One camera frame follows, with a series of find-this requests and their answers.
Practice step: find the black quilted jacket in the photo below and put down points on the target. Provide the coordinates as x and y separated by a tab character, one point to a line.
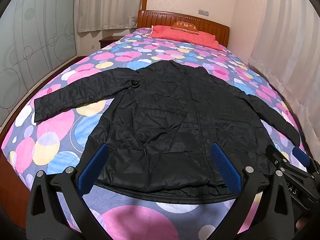
162	117

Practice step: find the person's right hand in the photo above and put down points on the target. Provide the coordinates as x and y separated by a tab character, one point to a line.
302	222

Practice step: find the wooden bed side rail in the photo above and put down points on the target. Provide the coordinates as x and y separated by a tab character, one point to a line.
12	192

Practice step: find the red quilted pillow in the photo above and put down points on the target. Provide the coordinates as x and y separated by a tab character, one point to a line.
190	38

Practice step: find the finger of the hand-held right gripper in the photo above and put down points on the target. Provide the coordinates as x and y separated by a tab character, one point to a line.
300	155
275	155

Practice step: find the grey wall socket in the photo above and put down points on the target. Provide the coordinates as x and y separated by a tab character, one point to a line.
203	12

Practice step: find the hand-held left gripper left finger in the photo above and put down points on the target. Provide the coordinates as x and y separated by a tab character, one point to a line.
93	166

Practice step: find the long white sheer curtain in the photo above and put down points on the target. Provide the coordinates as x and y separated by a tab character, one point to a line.
287	55

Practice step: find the wooden bed headboard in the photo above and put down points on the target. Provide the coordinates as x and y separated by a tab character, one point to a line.
155	18

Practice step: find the frosted glass circle-pattern door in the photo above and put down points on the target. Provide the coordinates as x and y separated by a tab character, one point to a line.
37	42

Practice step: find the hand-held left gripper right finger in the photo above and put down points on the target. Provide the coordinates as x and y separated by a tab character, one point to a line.
225	166

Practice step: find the orange patterned cushion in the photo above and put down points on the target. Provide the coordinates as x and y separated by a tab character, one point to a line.
184	27

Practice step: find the dark wooden nightstand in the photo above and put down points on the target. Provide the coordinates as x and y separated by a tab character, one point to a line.
108	41

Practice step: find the short white window curtain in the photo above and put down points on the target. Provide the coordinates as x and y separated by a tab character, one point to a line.
107	5

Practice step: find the colourful circle print bedspread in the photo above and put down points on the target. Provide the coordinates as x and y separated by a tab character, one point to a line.
57	130

